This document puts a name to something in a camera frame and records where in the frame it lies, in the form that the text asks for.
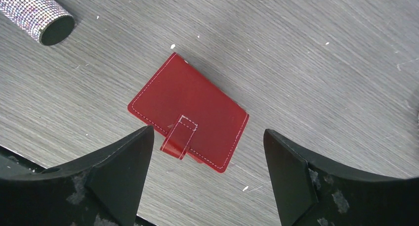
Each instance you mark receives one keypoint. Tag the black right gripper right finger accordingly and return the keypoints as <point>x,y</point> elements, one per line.
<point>313,190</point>

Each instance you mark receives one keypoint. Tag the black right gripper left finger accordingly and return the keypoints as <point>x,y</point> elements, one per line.
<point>102,188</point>

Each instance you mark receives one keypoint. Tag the red leather card holder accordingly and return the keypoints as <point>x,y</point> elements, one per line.
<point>195,117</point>

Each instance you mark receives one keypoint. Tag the glittery sequin tube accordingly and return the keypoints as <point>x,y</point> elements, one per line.
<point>45,21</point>

